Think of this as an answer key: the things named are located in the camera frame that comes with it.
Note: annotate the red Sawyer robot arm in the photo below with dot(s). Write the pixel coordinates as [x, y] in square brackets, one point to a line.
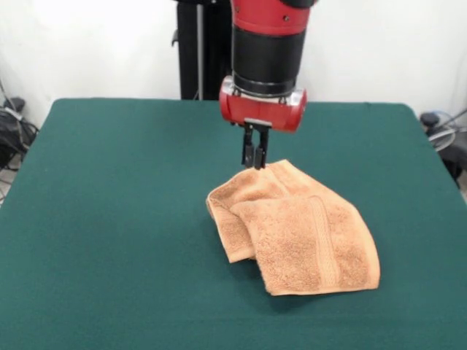
[268, 54]

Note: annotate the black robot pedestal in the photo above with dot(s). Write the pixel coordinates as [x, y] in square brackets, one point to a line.
[215, 54]

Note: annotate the black stand base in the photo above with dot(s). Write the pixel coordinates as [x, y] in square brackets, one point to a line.
[14, 124]
[452, 153]

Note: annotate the orange terry towel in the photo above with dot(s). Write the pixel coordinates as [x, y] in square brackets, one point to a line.
[310, 237]

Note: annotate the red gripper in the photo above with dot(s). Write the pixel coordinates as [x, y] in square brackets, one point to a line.
[262, 114]

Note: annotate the dark green table cloth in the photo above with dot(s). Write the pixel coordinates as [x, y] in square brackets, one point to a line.
[109, 218]

